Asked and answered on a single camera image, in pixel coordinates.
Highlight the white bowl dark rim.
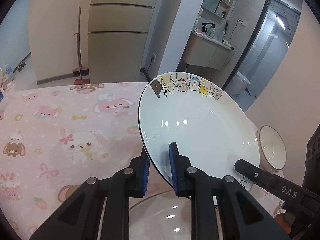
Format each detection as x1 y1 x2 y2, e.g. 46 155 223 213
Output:
257 125 287 172

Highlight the white plate life lettering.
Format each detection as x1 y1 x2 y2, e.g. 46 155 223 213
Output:
128 177 253 240

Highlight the white plate cartoon rim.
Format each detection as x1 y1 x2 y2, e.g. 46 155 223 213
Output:
138 72 260 190

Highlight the pink cartoon tablecloth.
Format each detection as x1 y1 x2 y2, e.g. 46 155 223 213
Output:
0 81 286 240

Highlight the white toilet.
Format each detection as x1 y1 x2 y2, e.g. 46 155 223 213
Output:
226 72 251 96

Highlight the red dustpan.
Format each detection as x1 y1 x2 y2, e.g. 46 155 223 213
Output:
73 67 90 85

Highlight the stack of books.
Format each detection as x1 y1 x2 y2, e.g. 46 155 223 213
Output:
0 64 15 100

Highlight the white hair dryer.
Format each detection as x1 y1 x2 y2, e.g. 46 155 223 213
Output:
221 40 234 50

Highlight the bathroom vanity cabinet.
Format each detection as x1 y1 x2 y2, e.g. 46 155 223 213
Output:
182 32 233 70

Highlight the black faucet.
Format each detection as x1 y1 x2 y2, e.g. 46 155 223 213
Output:
201 22 215 33

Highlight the beige three-door refrigerator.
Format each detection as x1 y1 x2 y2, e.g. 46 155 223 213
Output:
87 0 157 83

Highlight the bathroom mirror cabinet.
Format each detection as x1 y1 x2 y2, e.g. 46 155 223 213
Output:
201 0 236 20

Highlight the broom with wooden handle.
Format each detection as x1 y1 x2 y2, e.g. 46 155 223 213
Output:
74 6 82 67

